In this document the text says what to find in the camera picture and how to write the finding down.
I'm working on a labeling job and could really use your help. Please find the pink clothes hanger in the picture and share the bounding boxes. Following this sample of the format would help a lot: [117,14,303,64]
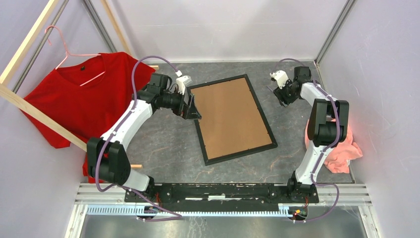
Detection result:
[45,25,105,87]

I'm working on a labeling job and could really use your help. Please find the purple cable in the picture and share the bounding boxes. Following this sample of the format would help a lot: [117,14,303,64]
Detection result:
[94,55,183,223]
[275,58,341,223]

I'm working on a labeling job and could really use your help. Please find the black picture frame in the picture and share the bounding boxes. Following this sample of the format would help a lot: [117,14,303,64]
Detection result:
[188,74,278,166]

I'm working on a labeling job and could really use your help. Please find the wooden rack frame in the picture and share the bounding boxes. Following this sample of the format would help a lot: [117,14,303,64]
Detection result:
[0,0,160,170]

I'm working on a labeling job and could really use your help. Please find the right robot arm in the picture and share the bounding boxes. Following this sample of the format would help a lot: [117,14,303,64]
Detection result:
[270,66,349,202]

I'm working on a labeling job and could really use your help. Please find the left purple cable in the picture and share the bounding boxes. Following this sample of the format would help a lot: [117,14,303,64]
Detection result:
[94,55,183,223]

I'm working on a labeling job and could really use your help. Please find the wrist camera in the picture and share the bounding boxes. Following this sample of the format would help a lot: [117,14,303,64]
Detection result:
[269,70,289,89]
[176,75,192,95]

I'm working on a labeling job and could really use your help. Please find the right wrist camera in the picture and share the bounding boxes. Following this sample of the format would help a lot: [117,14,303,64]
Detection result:
[269,70,289,89]

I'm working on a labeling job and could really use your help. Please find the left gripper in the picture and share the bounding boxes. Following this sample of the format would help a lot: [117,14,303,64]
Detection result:
[160,87,201,120]

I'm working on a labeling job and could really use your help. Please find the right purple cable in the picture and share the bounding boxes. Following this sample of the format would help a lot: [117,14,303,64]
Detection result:
[275,58,341,223]

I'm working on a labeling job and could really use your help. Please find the pink cloth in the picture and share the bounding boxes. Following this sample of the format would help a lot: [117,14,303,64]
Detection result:
[324,126,363,174]

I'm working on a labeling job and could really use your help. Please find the white cable duct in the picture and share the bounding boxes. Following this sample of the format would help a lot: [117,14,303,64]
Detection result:
[86,205,292,218]

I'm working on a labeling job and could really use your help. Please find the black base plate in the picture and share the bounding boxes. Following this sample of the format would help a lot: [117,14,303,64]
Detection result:
[142,183,319,212]

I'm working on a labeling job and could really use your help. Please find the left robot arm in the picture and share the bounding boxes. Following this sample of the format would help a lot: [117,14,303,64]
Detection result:
[87,73,202,202]

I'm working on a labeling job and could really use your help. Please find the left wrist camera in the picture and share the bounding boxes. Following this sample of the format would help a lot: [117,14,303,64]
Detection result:
[176,75,192,95]

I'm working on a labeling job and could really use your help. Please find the red t-shirt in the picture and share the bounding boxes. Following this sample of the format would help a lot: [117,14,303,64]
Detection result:
[21,52,156,184]

